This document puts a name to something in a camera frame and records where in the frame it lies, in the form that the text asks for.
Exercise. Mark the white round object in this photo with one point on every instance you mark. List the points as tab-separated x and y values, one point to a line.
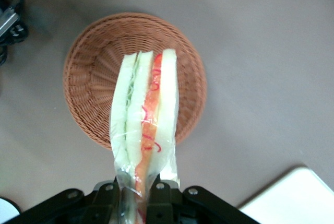
7	208

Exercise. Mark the silver metal bracket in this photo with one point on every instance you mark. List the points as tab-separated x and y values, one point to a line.
7	20

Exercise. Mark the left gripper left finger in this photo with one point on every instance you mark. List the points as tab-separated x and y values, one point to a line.
104	200

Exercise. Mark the cream plastic tray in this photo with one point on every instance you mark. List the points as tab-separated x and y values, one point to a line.
292	200

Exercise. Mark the plastic sandwich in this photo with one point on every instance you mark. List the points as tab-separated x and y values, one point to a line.
167	104

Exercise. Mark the brown wicker basket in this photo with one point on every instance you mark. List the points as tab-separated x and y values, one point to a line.
99	77

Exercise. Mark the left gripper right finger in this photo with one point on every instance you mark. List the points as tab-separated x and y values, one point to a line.
163	200

